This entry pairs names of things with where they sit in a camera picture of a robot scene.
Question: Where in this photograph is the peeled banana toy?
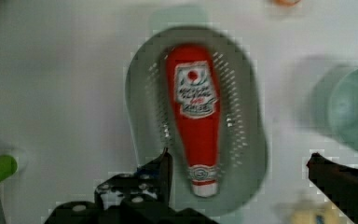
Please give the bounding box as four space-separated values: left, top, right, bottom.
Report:
289 203 340 224

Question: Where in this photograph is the orange slice toy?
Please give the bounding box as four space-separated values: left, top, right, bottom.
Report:
272 0 301 7

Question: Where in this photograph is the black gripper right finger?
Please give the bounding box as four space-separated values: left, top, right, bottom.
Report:
306 153 358 224

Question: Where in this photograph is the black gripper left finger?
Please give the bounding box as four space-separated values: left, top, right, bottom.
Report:
44 149 218 224

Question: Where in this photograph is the green metal cup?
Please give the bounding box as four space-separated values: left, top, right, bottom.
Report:
310 64 358 151

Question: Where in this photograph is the red ketchup bottle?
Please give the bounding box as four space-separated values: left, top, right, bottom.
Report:
165 44 221 197

